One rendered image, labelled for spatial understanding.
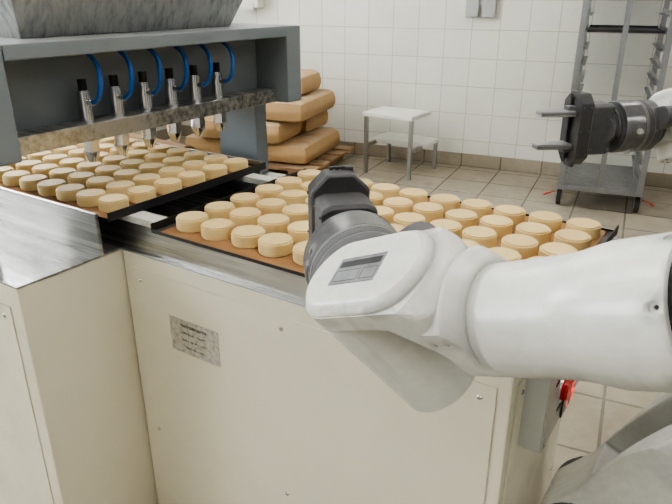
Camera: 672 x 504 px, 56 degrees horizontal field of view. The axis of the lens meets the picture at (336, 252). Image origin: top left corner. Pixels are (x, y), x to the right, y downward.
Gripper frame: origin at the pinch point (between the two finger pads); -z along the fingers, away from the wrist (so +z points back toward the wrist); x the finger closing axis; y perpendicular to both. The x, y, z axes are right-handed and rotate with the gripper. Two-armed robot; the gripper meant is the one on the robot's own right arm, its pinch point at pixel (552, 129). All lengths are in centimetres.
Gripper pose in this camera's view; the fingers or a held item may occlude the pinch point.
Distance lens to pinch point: 114.1
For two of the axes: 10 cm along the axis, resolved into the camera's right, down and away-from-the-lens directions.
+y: 2.0, 3.7, -9.1
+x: 0.0, -9.3, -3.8
